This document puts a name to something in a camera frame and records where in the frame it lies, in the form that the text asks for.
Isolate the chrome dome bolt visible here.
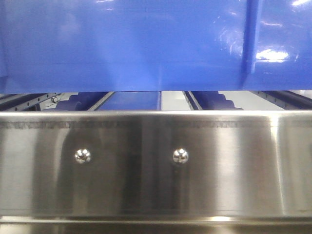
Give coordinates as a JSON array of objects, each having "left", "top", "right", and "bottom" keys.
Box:
[
  {"left": 74, "top": 149, "right": 92, "bottom": 164},
  {"left": 173, "top": 148, "right": 189, "bottom": 164}
]

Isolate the left chrome dome bolt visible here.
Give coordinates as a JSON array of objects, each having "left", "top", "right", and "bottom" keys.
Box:
[{"left": 74, "top": 149, "right": 92, "bottom": 164}]

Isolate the large blue plastic bin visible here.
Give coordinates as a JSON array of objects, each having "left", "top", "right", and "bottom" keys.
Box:
[{"left": 0, "top": 0, "right": 312, "bottom": 94}]

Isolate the right chrome dome bolt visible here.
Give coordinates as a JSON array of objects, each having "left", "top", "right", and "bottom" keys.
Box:
[{"left": 173, "top": 148, "right": 189, "bottom": 164}]

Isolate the stainless steel conveyor side rail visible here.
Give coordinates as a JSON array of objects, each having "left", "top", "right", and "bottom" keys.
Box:
[{"left": 0, "top": 110, "right": 312, "bottom": 234}]

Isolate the blue conveyor belt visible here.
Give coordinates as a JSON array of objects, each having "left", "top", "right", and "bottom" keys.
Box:
[{"left": 98, "top": 92, "right": 161, "bottom": 111}]

